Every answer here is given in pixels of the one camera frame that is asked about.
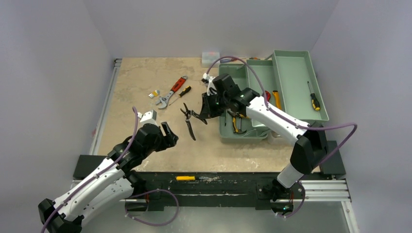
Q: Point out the left black corner block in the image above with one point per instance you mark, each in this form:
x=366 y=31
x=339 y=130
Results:
x=86 y=164

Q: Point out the yellow needle nose pliers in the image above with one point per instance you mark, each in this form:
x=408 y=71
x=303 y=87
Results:
x=236 y=120

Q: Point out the black corner block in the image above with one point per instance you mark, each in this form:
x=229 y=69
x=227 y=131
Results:
x=86 y=164
x=333 y=166

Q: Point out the red blue small screwdriver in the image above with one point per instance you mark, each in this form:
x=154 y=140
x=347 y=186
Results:
x=228 y=60

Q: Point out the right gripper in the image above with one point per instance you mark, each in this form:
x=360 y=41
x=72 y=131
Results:
x=210 y=107

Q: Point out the medium black yellow screwdriver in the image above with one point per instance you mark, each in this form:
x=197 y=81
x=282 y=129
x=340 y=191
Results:
x=185 y=91

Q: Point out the green plastic tool box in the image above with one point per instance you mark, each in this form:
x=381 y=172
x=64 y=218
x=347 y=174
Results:
x=287 y=72

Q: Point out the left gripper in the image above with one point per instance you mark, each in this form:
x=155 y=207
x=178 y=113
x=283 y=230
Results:
x=168 y=140

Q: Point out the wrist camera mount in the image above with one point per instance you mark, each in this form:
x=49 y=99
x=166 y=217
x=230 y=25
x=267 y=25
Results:
x=208 y=81
x=147 y=118

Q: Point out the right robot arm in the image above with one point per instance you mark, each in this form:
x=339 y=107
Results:
x=308 y=140

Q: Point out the small black hammer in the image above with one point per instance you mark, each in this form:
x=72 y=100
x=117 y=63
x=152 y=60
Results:
x=241 y=131

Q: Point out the yellow precision screwdriver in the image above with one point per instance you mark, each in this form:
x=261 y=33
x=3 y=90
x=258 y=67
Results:
x=190 y=178

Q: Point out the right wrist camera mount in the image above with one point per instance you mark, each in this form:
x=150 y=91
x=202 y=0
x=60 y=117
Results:
x=208 y=81

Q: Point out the red black utility knife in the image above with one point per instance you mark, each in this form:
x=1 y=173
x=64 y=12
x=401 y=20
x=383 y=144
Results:
x=267 y=95

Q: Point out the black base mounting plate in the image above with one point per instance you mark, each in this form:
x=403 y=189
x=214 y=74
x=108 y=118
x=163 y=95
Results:
x=256 y=190

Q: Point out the long black yellow screwdriver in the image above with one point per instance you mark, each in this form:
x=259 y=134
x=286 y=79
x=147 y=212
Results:
x=314 y=101

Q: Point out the aluminium rail frame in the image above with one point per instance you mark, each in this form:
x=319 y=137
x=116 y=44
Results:
x=115 y=178

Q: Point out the small yellow hex key set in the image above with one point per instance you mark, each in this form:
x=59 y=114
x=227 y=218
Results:
x=154 y=94

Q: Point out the stubby black yellow screwdriver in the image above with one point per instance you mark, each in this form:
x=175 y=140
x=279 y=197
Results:
x=225 y=119

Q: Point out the yellow black utility knife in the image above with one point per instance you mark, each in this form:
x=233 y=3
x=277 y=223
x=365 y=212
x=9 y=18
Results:
x=277 y=99

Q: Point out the red adjustable wrench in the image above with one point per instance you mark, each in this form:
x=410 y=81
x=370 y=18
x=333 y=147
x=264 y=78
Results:
x=163 y=101

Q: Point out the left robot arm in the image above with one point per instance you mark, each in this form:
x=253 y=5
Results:
x=113 y=180

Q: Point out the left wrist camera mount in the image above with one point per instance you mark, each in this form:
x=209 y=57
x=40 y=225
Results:
x=147 y=118

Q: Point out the small clear parts box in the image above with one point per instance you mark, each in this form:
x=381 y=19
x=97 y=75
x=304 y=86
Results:
x=208 y=58

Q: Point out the right black corner block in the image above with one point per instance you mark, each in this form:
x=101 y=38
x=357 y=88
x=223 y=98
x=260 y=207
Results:
x=333 y=166

